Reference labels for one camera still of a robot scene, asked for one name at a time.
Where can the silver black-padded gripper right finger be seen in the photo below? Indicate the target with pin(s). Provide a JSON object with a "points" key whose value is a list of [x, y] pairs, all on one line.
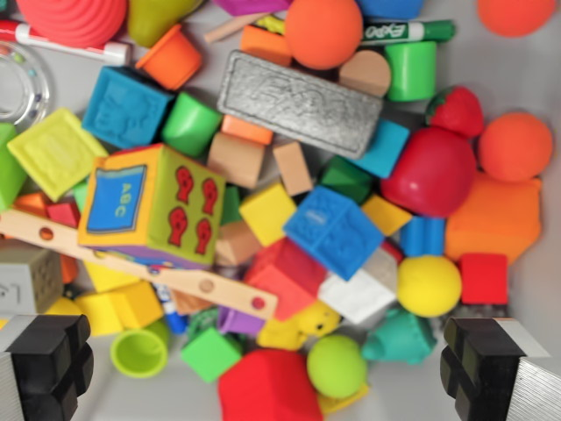
{"points": [[491, 373]]}

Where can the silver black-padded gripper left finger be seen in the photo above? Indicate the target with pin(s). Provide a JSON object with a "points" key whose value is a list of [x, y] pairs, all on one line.
{"points": [[48, 364]]}

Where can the fabric cube with red fish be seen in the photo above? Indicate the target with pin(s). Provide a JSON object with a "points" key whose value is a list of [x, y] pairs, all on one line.
{"points": [[153, 206]]}

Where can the yellow rounded toy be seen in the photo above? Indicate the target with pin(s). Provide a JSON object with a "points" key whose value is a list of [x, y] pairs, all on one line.
{"points": [[63, 307]]}

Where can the grey block with dots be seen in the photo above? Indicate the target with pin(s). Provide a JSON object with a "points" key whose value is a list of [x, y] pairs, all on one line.
{"points": [[26, 280]]}

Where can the lime green cup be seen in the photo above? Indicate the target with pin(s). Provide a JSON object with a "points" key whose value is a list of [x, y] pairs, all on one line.
{"points": [[138, 351]]}

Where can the teal rubber toy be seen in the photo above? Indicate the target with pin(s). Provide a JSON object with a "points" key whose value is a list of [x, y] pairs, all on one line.
{"points": [[399, 340]]}

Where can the small orange toy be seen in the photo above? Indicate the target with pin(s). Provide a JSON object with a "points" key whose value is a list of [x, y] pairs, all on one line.
{"points": [[68, 267]]}

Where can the yellow flat wooden block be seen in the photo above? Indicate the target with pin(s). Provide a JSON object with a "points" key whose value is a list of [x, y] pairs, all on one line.
{"points": [[105, 276]]}

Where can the yellow ball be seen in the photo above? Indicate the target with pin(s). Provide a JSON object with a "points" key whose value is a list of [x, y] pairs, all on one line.
{"points": [[428, 285]]}

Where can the blue Expo marker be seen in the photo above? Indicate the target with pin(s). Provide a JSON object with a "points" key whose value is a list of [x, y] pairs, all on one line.
{"points": [[175, 320]]}

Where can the small red block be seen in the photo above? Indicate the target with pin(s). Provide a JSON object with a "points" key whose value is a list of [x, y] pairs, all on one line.
{"points": [[63, 215]]}

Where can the yellow flat toy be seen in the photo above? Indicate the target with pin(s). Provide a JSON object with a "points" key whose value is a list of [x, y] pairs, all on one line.
{"points": [[342, 401]]}

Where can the blue wooden cylinder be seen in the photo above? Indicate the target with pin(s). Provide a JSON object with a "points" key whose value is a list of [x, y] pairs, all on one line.
{"points": [[423, 237]]}

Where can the wood-grain block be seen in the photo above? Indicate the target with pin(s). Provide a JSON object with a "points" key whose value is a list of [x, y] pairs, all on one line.
{"points": [[188, 304]]}

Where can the orange soft block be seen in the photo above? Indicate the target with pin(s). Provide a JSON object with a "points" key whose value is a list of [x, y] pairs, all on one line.
{"points": [[493, 219]]}

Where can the lime green ball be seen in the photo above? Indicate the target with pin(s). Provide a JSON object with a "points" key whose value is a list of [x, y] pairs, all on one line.
{"points": [[336, 366]]}

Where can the white grey block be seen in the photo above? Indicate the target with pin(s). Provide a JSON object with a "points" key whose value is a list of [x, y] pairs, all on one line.
{"points": [[355, 298]]}

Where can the small orange block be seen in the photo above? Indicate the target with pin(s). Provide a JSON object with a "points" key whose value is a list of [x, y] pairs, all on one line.
{"points": [[30, 204]]}

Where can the small green block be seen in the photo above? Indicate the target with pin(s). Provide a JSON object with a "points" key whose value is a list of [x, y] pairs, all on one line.
{"points": [[81, 195]]}

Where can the yellow-orange wooden block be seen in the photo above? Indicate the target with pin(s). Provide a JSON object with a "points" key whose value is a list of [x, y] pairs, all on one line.
{"points": [[385, 215]]}

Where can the yellow rubber duck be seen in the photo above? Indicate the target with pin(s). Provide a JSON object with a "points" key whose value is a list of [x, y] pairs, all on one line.
{"points": [[307, 326]]}

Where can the wooden strip with holes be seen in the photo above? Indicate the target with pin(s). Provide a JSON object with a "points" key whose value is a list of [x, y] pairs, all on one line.
{"points": [[228, 291]]}

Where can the purple plastic cup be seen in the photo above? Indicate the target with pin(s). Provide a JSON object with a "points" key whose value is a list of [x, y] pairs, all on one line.
{"points": [[239, 324]]}

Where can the green soft block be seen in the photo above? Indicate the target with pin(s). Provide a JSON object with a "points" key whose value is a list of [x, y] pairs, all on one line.
{"points": [[9, 171]]}

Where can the red toy apple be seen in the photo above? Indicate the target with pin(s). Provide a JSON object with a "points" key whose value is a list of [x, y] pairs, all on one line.
{"points": [[427, 173]]}

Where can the lime-yellow soft block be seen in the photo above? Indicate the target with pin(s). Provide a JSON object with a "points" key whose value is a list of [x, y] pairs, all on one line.
{"points": [[52, 153]]}

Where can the blue embossed soft block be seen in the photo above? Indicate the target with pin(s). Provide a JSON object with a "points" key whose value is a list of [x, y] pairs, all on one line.
{"points": [[333, 230]]}

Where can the brown wooden block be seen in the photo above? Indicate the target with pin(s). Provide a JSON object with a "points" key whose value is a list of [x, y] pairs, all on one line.
{"points": [[236, 243]]}

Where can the orange ball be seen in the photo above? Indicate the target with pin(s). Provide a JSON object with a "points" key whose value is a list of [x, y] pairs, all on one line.
{"points": [[515, 15], [515, 147], [322, 33]]}

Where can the red embossed soft block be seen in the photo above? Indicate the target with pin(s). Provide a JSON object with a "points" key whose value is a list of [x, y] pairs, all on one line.
{"points": [[285, 276]]}

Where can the dark green wooden cube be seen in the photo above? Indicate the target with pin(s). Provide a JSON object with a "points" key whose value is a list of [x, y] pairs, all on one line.
{"points": [[230, 206]]}

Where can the dark green wooden block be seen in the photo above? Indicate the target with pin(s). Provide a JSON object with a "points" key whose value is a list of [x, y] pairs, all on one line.
{"points": [[346, 177]]}

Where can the teal-blue wooden block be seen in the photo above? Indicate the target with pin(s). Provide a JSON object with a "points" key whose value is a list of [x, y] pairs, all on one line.
{"points": [[383, 149]]}

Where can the red toy strawberry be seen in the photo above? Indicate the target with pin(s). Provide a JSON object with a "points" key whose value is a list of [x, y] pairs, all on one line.
{"points": [[458, 109]]}

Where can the yellow wooden cube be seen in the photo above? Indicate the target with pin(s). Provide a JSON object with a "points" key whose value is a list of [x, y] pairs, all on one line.
{"points": [[267, 212]]}

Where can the teal-blue embossed soft block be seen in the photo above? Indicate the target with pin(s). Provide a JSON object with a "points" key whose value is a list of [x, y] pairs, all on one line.
{"points": [[122, 105]]}

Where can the green plastic cup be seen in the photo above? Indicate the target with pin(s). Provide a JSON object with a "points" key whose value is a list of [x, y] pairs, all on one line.
{"points": [[409, 72], [188, 125]]}

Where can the wooden half-cylinder block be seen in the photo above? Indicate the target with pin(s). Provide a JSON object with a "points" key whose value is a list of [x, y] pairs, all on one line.
{"points": [[236, 160], [364, 74]]}

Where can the wooden rectangular block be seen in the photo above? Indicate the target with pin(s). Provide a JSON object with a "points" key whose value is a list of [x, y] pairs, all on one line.
{"points": [[293, 169]]}

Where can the orange flat wooden block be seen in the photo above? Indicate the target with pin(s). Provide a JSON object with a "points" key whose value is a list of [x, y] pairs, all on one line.
{"points": [[245, 129]]}

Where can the red Expo marker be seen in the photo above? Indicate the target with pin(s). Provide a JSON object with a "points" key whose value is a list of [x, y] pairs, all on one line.
{"points": [[66, 46]]}

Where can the orange plastic cup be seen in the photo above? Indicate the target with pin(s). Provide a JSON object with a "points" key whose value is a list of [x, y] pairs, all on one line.
{"points": [[171, 61]]}

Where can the grey whiteboard eraser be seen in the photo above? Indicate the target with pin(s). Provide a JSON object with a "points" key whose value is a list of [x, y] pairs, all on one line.
{"points": [[298, 103]]}

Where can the red ribbed rubber dome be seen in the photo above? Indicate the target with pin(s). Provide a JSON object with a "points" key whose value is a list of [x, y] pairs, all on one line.
{"points": [[74, 17]]}

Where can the green Expo marker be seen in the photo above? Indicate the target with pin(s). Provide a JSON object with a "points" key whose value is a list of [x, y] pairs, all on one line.
{"points": [[394, 31]]}

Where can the olive green toy pear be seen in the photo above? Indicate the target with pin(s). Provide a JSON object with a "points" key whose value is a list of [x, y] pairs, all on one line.
{"points": [[153, 22]]}

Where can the blue rounded toy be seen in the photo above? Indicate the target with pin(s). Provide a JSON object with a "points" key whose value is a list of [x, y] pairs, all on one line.
{"points": [[390, 6]]}

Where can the wooden screw bolt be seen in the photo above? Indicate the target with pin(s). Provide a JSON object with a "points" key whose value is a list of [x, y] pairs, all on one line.
{"points": [[228, 28]]}

